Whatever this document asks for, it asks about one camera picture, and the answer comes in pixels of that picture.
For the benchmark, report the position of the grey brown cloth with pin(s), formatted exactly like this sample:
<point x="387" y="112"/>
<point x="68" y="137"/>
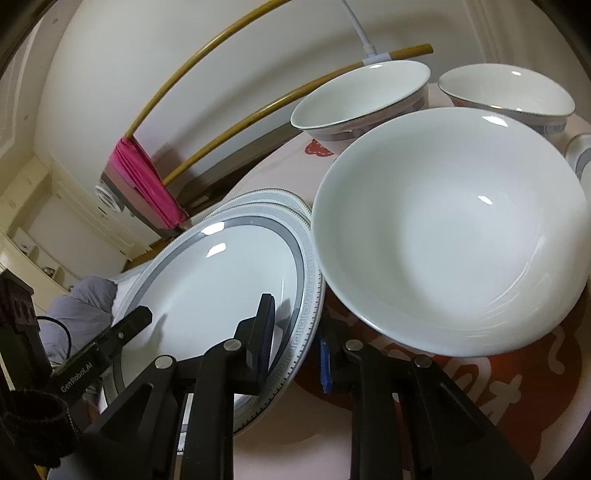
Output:
<point x="127" y="201"/>

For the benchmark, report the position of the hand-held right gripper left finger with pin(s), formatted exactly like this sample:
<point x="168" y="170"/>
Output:
<point x="268" y="337"/>

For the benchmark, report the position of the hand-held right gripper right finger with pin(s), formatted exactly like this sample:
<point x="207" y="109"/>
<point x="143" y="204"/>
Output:
<point x="326" y="364"/>

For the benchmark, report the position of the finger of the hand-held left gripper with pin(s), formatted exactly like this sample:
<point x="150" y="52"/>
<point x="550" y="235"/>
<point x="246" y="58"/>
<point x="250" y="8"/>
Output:
<point x="131" y="323"/>

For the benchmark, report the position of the white round fan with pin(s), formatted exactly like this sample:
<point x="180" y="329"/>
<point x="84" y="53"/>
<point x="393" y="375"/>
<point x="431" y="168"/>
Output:
<point x="108" y="198"/>

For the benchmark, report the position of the white barre stand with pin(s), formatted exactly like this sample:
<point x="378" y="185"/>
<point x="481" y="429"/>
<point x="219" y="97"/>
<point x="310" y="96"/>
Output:
<point x="358" y="25"/>

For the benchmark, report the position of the grey bedding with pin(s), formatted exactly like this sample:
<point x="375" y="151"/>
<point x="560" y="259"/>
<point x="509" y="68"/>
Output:
<point x="78" y="304"/>

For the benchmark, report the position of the grey banded white bowl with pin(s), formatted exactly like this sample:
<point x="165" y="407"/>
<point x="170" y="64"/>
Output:
<point x="498" y="90"/>
<point x="351" y="101"/>
<point x="579" y="157"/>

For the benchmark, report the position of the pink cloth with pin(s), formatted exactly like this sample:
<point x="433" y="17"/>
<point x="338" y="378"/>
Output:
<point x="147" y="184"/>

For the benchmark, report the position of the cream cabinet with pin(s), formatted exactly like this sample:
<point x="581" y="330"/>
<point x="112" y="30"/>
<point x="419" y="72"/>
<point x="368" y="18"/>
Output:
<point x="69" y="221"/>

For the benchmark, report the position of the large plain white bowl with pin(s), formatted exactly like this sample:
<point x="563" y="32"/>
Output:
<point x="438" y="230"/>

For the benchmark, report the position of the short wooden barre rail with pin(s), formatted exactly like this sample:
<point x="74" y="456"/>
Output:
<point x="411" y="51"/>

